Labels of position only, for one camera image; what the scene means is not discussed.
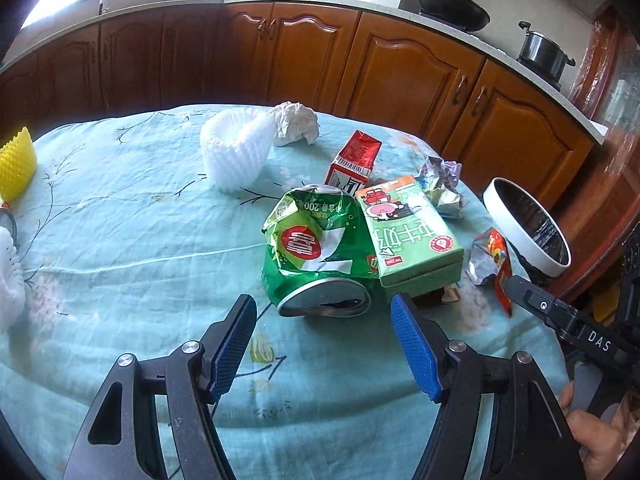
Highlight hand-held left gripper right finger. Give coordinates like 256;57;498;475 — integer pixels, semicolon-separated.
391;292;586;480

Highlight white foam fruit net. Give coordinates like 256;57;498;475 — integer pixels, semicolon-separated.
0;225;26;331
200;107;276;193

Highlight white round trash bin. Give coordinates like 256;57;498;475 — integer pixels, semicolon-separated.
482;176;572;278

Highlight person's right hand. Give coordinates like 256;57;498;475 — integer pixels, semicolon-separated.
559;382;640;480

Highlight wooden kitchen base cabinets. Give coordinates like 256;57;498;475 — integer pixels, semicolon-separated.
0;2;596;211

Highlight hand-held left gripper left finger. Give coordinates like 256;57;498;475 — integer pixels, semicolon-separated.
62;294;258;480

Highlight light blue floral tablecloth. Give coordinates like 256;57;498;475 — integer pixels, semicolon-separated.
0;104;571;480

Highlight crumpled white paper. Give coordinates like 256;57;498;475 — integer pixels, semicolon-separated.
271;101;321;147

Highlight red snack wrapper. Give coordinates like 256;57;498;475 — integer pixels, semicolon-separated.
467;227;515;318

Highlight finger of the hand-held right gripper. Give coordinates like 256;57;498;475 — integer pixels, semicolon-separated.
503;275;630;362

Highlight crumpled foil wrapper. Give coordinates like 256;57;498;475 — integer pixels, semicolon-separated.
417;156;468;220

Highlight yellow foam fruit net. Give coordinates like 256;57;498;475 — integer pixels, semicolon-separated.
0;127;38;201

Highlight green milk carton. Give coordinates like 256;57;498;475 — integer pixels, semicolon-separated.
356;175;465;288

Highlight crushed green drink can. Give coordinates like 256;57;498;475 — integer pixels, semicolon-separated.
261;185;381;320

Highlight black bin liner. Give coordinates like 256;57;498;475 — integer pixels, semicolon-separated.
500;182;570;266

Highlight red framed glass door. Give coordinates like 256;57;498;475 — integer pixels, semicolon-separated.
570;5;640;211

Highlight red milk carton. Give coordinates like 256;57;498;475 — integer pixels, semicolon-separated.
325;130;383;198

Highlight steel cooking pot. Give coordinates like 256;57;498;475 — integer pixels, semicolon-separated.
517;21;577;78

